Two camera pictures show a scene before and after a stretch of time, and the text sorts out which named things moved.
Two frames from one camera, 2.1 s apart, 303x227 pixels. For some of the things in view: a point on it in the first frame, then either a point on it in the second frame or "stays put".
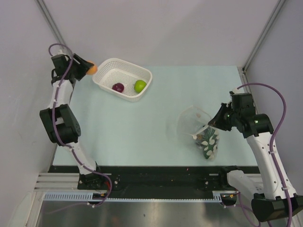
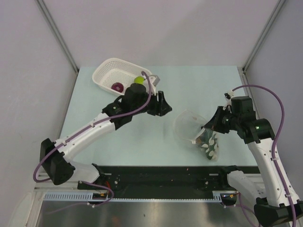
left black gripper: x=84 y=66 -> x=156 y=110
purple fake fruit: x=118 y=87 stays put
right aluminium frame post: x=279 y=4 stays put
